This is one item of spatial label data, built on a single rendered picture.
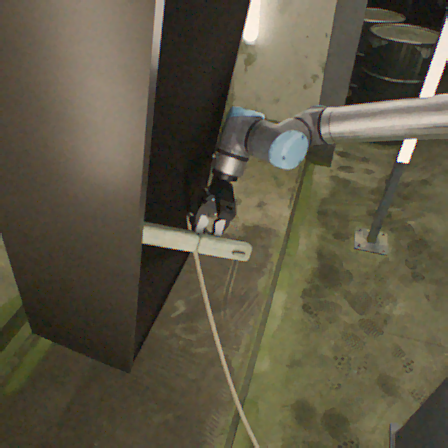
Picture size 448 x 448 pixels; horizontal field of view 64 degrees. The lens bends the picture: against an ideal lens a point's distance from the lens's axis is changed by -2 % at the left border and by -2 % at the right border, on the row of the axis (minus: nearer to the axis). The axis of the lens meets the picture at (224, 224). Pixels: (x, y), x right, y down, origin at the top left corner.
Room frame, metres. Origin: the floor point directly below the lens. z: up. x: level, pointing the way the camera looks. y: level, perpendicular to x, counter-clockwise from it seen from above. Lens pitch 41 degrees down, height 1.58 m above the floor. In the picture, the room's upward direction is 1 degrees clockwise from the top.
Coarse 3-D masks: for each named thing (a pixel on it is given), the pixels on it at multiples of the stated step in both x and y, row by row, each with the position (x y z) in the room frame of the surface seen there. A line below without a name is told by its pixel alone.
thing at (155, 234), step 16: (144, 224) 0.67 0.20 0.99; (160, 224) 0.70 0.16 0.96; (192, 224) 0.82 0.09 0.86; (144, 240) 0.65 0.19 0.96; (160, 240) 0.66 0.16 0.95; (176, 240) 0.67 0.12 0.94; (192, 240) 0.68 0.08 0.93; (208, 240) 0.69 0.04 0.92; (224, 240) 0.71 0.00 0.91; (240, 240) 0.74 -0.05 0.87; (224, 256) 0.68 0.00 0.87; (240, 256) 0.68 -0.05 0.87
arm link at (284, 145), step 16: (256, 128) 0.80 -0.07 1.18; (272, 128) 0.78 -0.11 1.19; (288, 128) 0.78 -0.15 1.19; (304, 128) 0.80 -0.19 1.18; (256, 144) 0.77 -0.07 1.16; (272, 144) 0.74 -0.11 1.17; (288, 144) 0.73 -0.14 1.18; (304, 144) 0.76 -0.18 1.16; (272, 160) 0.74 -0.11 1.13; (288, 160) 0.73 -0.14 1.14
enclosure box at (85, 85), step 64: (0, 0) 0.56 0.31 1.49; (64, 0) 0.53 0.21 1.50; (128, 0) 0.50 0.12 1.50; (192, 0) 1.12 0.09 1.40; (0, 64) 0.57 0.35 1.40; (64, 64) 0.54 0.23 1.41; (128, 64) 0.51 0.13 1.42; (192, 64) 1.12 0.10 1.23; (0, 128) 0.58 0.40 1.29; (64, 128) 0.54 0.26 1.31; (128, 128) 0.51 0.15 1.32; (192, 128) 1.12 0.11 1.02; (0, 192) 0.60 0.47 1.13; (64, 192) 0.55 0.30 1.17; (128, 192) 0.52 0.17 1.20; (192, 192) 1.12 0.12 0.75; (64, 256) 0.57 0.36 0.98; (128, 256) 0.52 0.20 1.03; (64, 320) 0.59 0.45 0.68; (128, 320) 0.53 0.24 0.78
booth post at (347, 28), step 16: (352, 0) 2.53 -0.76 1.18; (336, 16) 2.55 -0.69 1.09; (352, 16) 2.52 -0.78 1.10; (336, 32) 2.55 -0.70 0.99; (352, 32) 2.52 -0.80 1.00; (336, 48) 2.54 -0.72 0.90; (352, 48) 2.51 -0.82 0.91; (336, 64) 2.54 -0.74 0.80; (352, 64) 2.51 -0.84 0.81; (336, 80) 2.53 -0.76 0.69; (336, 96) 2.52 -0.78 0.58; (320, 144) 2.54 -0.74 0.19; (320, 160) 2.53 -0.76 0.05
